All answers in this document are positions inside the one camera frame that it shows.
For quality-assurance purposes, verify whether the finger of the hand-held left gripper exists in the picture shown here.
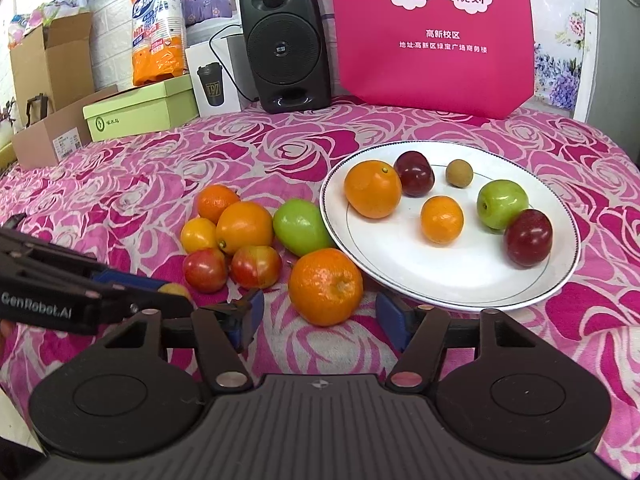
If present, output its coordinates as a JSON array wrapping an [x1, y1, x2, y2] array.
[[97, 284, 196, 323], [92, 269, 168, 292]]

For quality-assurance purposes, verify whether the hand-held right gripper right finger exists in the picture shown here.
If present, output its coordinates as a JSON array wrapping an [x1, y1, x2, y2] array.
[[376, 291, 543, 393]]

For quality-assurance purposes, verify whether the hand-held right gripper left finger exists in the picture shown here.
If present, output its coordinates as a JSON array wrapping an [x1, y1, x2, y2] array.
[[97, 289, 265, 393]]

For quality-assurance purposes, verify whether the red and green apple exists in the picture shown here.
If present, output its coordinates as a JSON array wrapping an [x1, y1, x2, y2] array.
[[230, 245, 283, 290]]

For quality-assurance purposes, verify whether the small red apple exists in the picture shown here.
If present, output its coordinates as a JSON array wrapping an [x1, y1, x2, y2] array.
[[182, 247, 229, 294]]

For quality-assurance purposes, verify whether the bumpy tangerine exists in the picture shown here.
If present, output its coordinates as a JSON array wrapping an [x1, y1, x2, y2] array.
[[288, 248, 365, 327]]

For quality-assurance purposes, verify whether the white plate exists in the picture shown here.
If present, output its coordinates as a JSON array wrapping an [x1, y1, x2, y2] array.
[[319, 141, 582, 311]]

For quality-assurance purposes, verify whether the small yellow orange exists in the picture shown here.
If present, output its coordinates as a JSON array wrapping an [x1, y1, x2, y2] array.
[[180, 216, 219, 254]]

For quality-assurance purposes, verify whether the elongated green apple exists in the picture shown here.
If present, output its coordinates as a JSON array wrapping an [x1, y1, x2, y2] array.
[[272, 198, 338, 257]]

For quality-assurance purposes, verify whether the large orange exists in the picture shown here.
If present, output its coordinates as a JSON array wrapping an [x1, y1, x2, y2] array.
[[344, 159, 403, 220]]

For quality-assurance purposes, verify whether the dark red apple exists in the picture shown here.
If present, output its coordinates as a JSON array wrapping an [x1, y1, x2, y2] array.
[[504, 209, 554, 268], [393, 151, 435, 198]]

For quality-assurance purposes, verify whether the round green apple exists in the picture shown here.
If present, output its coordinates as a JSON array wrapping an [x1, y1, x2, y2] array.
[[476, 180, 530, 232]]

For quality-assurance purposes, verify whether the pink rose tablecloth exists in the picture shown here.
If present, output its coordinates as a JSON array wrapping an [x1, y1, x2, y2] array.
[[0, 94, 640, 471]]

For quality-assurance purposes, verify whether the cardboard box with label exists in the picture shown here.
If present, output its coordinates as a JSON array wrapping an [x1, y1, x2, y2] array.
[[11, 85, 119, 170]]

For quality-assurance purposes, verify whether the green shoe box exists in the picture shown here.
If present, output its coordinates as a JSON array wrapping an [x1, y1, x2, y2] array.
[[82, 74, 201, 143]]

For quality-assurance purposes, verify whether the white box with cup picture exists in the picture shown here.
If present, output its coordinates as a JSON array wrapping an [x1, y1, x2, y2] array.
[[185, 35, 261, 118]]

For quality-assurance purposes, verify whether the open cardboard box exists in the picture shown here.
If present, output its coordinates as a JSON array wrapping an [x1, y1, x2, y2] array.
[[9, 10, 96, 131]]

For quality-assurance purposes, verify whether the orange paper cup package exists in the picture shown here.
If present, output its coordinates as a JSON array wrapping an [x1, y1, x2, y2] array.
[[129, 0, 188, 87]]

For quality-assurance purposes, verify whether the pink fabric bag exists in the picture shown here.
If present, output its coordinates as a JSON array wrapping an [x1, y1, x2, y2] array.
[[327, 0, 536, 121]]

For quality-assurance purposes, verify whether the black speaker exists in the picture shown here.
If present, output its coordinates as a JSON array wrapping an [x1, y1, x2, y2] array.
[[239, 0, 333, 114]]

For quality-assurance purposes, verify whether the purple bedding poster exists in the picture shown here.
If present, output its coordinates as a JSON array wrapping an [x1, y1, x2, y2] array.
[[180, 0, 241, 28]]

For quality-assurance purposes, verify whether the black cable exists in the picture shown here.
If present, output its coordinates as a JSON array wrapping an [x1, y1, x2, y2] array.
[[209, 24, 261, 103]]

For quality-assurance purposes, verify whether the floral wall covering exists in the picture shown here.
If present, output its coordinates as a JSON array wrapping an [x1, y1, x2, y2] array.
[[522, 0, 601, 111]]

